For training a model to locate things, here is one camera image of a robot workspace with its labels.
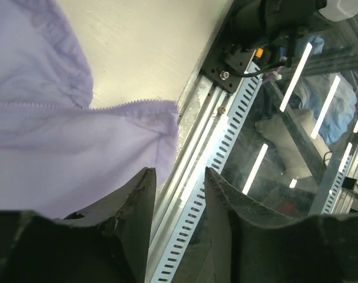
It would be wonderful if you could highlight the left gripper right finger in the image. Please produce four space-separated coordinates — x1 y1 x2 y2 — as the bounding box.
215 181 358 282

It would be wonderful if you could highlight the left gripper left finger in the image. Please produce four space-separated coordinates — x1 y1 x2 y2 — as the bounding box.
0 167 156 282

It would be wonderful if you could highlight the lavender zip jacket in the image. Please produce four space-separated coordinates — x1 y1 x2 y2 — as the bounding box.
0 1 178 218

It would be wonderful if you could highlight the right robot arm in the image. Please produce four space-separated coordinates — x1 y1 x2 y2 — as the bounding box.
224 0 358 54

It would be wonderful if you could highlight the yellow connector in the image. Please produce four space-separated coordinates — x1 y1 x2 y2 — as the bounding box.
253 48 264 62

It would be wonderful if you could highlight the blue slotted cable duct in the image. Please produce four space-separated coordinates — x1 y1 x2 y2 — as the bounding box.
147 76 262 282

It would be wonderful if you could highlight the aluminium mounting rail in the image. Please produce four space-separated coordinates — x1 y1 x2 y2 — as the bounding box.
150 75 233 254

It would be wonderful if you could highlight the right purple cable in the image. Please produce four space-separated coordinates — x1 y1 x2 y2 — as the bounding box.
263 66 286 85

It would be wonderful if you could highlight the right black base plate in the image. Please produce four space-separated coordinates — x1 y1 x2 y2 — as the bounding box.
201 44 255 94

